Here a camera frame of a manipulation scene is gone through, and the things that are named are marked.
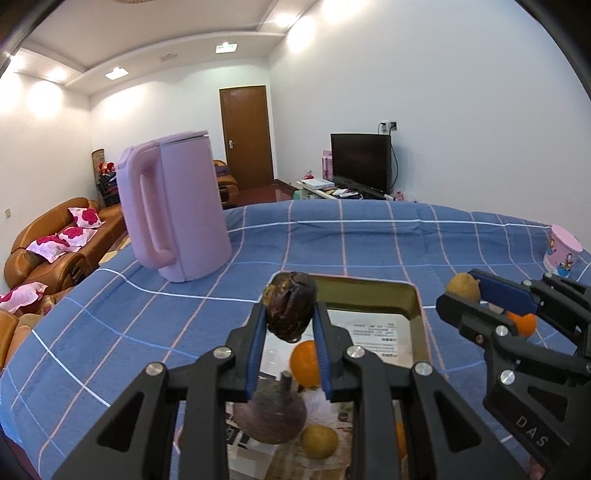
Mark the orange leather sofa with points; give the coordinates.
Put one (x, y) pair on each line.
(32, 272)
(14, 332)
(228, 189)

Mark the purple cloth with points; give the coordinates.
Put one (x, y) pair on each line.
(224, 170)

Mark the black television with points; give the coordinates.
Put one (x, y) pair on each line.
(360, 161)

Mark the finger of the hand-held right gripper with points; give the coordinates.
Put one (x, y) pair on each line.
(508, 293)
(508, 364)

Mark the pink electric kettle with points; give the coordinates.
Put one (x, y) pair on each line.
(184, 207)

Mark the large orange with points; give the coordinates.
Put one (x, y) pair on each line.
(526, 325)

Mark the pink box beside television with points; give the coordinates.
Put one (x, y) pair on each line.
(327, 164)

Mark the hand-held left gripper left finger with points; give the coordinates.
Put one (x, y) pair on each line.
(256, 353)

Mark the white television stand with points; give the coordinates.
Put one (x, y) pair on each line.
(318, 183)

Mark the dark wrinkled passion fruit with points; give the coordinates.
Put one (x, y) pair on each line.
(288, 304)

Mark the pink cartoon cup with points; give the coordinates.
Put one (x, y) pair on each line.
(562, 251)

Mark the square ceiling light panel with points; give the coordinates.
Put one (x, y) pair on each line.
(116, 73)
(226, 47)

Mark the blue checked blanket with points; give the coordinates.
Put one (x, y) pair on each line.
(369, 240)

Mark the purple round fruit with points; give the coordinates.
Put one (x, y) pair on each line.
(272, 415)

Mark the small orange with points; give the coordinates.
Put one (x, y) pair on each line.
(304, 364)

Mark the black storage rack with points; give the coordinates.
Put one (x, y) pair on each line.
(108, 193)

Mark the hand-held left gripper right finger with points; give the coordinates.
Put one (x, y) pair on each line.
(323, 357)

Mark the pink floral pillow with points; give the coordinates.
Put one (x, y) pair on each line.
(21, 296)
(76, 234)
(85, 217)
(51, 247)

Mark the pink tin box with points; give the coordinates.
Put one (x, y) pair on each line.
(369, 295)

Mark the brown wooden door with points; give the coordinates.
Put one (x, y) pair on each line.
(247, 138)

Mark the white wall socket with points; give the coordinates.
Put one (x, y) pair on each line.
(388, 126)

